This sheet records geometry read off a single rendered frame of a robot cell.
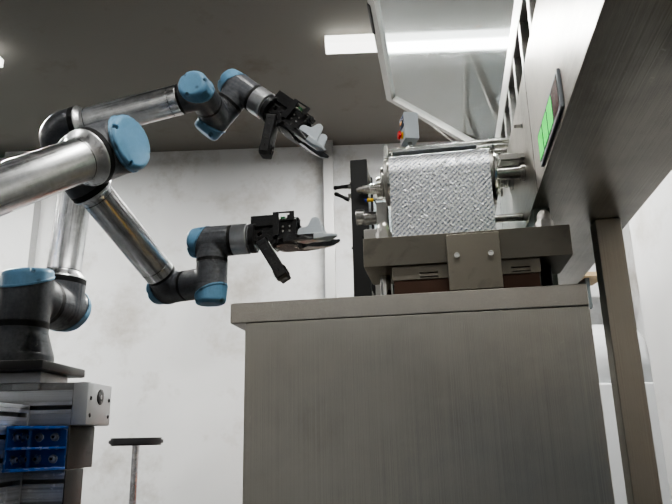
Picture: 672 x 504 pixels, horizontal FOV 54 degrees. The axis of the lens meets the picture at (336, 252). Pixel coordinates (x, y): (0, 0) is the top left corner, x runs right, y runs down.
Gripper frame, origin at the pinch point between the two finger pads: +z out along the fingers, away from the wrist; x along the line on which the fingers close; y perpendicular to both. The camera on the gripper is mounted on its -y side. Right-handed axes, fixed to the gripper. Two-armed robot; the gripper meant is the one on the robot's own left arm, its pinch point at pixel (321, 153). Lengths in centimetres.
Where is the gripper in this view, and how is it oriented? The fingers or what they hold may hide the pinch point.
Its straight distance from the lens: 167.1
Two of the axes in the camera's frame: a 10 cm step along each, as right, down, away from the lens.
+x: 1.7, 2.7, 9.5
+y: 6.2, -7.8, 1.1
